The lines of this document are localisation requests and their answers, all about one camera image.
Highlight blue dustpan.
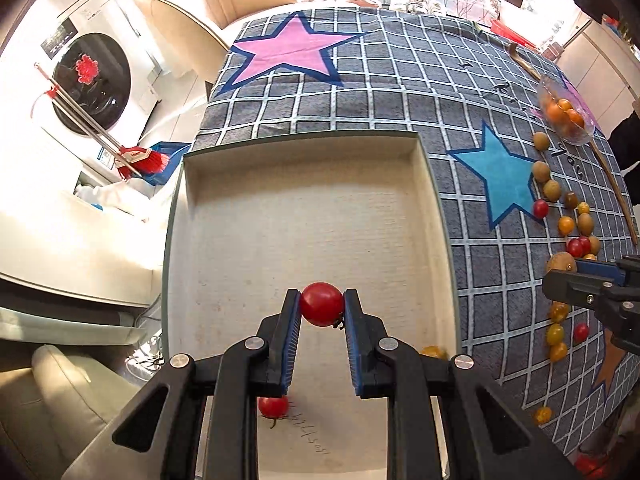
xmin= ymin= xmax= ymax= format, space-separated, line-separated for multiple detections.
xmin=47 ymin=85 xmax=193 ymax=188

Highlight red plastic basin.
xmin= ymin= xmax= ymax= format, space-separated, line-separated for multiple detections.
xmin=490 ymin=17 xmax=541 ymax=51

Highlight white cables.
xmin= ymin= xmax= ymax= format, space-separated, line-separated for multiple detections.
xmin=127 ymin=327 xmax=166 ymax=376

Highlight white plastic bag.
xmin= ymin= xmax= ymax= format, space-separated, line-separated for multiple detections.
xmin=75 ymin=180 xmax=151 ymax=223

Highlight grey grid star tablecloth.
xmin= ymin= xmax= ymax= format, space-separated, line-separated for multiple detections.
xmin=192 ymin=7 xmax=640 ymax=456

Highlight white washing machine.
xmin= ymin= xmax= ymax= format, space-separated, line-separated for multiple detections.
xmin=0 ymin=0 xmax=168 ymax=196

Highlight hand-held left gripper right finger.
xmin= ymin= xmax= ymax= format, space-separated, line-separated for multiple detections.
xmin=343 ymin=288 xmax=583 ymax=480

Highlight row of yellow cherry tomatoes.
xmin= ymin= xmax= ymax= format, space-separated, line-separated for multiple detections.
xmin=532 ymin=201 xmax=598 ymax=426

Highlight red broom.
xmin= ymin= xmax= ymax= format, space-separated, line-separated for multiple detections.
xmin=34 ymin=62 xmax=171 ymax=181

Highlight thin wooden stick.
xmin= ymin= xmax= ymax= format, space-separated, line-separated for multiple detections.
xmin=509 ymin=42 xmax=640 ymax=245

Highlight red blurry object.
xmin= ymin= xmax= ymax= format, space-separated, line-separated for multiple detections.
xmin=574 ymin=452 xmax=608 ymax=478

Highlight dark cloth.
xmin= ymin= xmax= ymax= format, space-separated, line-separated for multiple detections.
xmin=609 ymin=110 xmax=640 ymax=206

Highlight white low cabinet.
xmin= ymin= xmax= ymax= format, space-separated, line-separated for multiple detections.
xmin=0 ymin=180 xmax=166 ymax=311

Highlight clear plastic bowl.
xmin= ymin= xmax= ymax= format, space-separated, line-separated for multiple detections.
xmin=537 ymin=76 xmax=597 ymax=147

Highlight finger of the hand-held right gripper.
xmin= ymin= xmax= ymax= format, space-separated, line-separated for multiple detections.
xmin=574 ymin=255 xmax=640 ymax=286
xmin=541 ymin=269 xmax=640 ymax=358

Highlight white shallow tray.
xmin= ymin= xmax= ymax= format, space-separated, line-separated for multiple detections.
xmin=161 ymin=130 xmax=468 ymax=480

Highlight beige cushioned chair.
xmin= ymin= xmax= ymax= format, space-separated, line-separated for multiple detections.
xmin=0 ymin=342 xmax=166 ymax=480

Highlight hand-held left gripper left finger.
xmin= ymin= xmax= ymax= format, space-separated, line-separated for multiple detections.
xmin=60 ymin=287 xmax=303 ymax=480

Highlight pile of orange cherry tomatoes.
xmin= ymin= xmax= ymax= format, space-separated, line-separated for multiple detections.
xmin=544 ymin=98 xmax=586 ymax=138

